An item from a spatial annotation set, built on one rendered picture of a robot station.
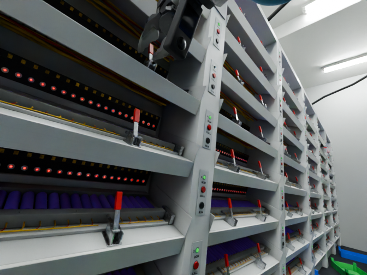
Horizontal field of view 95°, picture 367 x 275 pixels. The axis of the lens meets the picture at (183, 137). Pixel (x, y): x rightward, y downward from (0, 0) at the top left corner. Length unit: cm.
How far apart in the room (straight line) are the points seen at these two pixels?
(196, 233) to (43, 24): 54
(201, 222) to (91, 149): 35
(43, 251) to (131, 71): 35
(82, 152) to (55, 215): 12
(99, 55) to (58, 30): 7
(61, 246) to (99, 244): 6
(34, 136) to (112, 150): 12
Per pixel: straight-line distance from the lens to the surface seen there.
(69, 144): 33
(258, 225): 86
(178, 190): 50
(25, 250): 37
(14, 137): 33
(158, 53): 49
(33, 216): 40
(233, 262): 86
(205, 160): 51
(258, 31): 141
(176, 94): 47
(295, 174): 180
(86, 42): 40
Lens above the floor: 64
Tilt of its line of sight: 15 degrees up
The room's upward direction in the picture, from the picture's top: 8 degrees clockwise
